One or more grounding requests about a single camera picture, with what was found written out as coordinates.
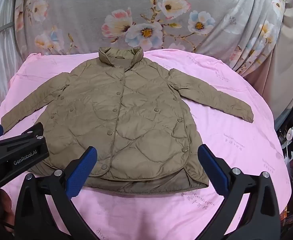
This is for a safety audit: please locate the beige curtain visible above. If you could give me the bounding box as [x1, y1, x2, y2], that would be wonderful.
[246, 5, 293, 120]

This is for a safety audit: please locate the pink blanket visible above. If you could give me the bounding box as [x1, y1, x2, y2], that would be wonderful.
[0, 49, 290, 240]

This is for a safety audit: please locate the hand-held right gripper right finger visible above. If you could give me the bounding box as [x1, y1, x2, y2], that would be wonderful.
[198, 144, 280, 240]

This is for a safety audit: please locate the white cable with switch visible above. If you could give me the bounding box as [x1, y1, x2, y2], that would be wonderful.
[283, 100, 293, 160]

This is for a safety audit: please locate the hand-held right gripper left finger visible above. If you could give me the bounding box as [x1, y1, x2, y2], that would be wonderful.
[14, 146, 98, 240]

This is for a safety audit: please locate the grey floral bed sheet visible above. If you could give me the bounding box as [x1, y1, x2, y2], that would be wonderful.
[13, 0, 285, 72]

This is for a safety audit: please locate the person's left hand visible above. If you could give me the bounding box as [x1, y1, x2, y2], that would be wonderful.
[0, 189, 15, 220]

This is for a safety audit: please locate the white curtain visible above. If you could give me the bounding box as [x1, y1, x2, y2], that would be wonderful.
[0, 0, 27, 125]

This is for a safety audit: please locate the olive quilted jacket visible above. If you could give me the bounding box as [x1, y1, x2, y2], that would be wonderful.
[1, 46, 254, 194]

